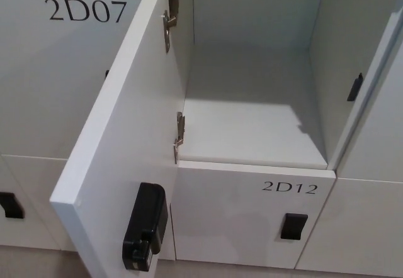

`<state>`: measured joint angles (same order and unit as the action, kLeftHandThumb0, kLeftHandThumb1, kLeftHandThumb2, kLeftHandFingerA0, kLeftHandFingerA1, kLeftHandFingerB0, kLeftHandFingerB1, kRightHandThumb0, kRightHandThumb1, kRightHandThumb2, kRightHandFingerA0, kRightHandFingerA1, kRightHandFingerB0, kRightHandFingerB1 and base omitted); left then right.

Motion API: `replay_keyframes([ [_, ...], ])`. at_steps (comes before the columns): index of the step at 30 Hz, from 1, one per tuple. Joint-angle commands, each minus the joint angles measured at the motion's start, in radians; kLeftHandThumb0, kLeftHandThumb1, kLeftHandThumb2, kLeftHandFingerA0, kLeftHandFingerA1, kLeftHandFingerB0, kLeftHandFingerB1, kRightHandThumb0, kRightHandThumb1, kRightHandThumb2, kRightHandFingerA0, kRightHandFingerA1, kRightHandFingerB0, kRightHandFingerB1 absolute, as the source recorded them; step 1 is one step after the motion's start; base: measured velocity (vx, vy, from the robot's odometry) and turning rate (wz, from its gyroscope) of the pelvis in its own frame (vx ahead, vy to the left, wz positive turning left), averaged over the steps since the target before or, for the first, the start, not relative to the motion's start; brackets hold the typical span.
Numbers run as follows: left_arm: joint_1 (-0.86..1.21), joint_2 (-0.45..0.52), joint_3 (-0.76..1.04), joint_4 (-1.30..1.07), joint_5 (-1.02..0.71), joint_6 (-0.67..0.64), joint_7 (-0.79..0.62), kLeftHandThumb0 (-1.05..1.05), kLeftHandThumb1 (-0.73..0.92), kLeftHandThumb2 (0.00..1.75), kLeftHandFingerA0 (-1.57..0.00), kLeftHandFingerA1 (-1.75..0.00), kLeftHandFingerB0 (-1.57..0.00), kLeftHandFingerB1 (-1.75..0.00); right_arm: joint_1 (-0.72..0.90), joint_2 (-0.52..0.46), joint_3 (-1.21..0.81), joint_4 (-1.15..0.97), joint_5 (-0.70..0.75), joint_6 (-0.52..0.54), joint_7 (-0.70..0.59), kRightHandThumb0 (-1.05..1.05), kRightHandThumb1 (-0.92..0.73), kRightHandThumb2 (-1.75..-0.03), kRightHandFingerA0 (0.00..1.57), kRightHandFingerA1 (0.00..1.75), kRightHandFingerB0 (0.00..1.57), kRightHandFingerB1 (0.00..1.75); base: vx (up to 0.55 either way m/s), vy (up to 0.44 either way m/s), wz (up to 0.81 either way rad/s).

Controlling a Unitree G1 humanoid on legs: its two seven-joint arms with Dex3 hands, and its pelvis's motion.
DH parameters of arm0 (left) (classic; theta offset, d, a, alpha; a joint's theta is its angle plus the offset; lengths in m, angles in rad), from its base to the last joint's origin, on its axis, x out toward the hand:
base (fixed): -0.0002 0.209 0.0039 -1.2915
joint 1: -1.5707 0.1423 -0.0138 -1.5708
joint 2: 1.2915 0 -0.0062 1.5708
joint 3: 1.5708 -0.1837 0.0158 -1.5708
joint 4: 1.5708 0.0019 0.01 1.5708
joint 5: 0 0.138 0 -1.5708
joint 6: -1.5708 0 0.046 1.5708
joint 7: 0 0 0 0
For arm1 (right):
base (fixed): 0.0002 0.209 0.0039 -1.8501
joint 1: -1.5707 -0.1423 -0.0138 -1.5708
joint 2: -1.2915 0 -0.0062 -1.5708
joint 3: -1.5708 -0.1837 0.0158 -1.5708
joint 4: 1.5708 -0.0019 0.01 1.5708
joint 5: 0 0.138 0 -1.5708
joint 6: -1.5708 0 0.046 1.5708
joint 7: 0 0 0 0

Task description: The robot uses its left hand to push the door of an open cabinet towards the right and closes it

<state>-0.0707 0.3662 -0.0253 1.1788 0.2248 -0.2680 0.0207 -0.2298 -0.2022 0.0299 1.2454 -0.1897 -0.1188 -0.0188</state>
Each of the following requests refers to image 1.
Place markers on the white open locker compartment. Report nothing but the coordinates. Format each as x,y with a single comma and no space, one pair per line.
252,80

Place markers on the black lock strike plate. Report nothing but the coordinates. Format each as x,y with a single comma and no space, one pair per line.
354,87

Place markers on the metal door hinge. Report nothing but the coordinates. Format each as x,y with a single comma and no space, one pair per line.
179,136
171,17

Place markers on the white open locker door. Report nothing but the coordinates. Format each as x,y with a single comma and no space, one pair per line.
126,108

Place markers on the black lock box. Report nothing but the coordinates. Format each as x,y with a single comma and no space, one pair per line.
145,224

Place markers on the white locker door 2D07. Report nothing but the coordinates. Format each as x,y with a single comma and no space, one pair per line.
47,80

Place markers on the white locker door 2D12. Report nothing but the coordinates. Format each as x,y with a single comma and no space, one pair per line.
226,215

